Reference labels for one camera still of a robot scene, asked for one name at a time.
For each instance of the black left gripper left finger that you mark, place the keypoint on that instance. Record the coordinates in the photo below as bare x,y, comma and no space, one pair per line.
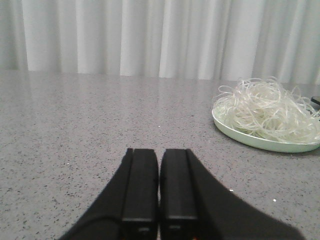
127,208

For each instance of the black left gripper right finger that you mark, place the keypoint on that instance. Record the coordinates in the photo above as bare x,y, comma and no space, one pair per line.
196,206

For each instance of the white vermicelli noodle bundle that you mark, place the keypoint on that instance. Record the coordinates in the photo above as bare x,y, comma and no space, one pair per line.
263,108

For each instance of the light green round plate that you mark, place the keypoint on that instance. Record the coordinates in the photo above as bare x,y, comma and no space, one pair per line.
260,143

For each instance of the digital kitchen scale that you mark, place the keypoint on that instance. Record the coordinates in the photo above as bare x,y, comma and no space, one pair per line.
316,99

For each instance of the white pleated curtain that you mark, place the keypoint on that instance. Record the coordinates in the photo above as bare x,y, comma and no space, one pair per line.
191,39

